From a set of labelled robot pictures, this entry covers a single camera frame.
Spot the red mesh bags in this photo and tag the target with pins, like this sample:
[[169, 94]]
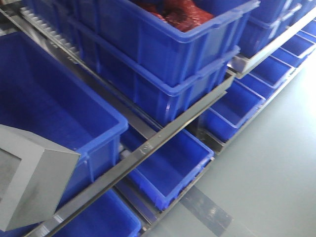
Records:
[[183, 15]]

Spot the blue bin with red contents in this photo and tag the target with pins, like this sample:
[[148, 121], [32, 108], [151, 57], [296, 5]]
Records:
[[166, 52]]

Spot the gray square hollow base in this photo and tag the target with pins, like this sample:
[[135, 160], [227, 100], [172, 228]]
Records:
[[34, 173]]

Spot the white roller track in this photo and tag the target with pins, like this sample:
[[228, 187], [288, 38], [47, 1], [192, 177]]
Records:
[[48, 30]]

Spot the blue target bin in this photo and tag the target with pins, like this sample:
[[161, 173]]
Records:
[[41, 95]]

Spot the blue stacked bin lower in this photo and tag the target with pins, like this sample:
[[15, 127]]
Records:
[[159, 100]]

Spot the blue bin lower shelf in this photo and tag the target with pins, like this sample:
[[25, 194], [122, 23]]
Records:
[[165, 173]]

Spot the stainless steel shelf rack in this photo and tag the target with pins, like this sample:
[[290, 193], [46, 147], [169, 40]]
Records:
[[154, 134]]

